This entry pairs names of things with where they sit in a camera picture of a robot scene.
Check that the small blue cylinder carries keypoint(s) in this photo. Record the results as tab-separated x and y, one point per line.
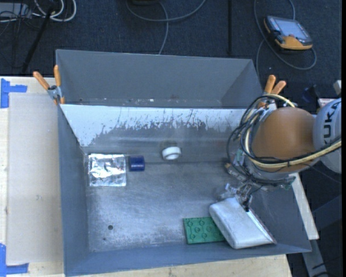
137	163

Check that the pale wood flat board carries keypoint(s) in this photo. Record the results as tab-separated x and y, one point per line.
31	177

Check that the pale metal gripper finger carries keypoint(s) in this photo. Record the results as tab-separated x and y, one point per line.
226	196
230	188

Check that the silver foil packet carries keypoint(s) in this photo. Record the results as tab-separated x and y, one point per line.
107	169

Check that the white rounded flat box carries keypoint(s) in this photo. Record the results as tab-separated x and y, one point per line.
239	225

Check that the white round cap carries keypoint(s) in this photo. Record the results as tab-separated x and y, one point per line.
171	153

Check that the dark green flat block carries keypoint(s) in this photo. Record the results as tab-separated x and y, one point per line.
200	230

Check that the grey metal bin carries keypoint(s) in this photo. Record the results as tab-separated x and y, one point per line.
150	206

